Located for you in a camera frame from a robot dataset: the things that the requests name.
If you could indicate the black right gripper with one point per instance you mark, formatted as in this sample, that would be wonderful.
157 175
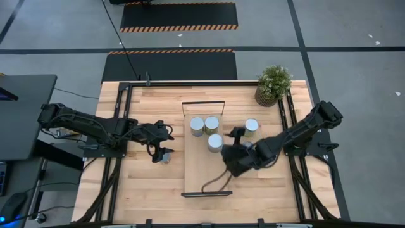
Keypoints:
237 160

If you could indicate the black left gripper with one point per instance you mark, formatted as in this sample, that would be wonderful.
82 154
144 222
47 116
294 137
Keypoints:
152 131

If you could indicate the tall tan-sided tin can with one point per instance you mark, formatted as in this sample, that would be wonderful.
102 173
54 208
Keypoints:
215 141

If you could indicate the short red-banded tin can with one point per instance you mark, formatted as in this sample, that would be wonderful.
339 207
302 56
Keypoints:
165 158

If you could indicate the tall green-sided tin can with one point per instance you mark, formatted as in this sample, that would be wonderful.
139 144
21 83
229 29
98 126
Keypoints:
211 123

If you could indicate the tall grey-sided tin can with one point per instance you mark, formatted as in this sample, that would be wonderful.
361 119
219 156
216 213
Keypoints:
196 124

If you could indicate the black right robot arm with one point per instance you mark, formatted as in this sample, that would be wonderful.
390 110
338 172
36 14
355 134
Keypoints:
300 133

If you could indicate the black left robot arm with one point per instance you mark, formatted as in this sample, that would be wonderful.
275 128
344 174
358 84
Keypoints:
82 123

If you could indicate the potted green plant, ribbed pot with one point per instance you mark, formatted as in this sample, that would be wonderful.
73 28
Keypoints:
274 82

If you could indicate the black mat, orange striped edge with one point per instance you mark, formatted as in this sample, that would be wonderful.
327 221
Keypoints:
178 14
172 66

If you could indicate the black desk base bar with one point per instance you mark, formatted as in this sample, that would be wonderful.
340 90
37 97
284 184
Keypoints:
60 158

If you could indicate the grey desk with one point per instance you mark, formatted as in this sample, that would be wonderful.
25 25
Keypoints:
28 126

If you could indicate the black computer mouse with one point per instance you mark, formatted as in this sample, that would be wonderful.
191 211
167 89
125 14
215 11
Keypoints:
13 206

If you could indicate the dark screen device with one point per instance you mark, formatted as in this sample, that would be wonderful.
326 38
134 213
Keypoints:
6 94

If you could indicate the keyboard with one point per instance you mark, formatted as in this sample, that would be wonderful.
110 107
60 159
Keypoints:
2 179

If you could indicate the black aluminium table frame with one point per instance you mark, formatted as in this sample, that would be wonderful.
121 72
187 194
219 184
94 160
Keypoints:
205 83

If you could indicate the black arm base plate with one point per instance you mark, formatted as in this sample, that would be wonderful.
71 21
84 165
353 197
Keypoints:
316 142
104 153

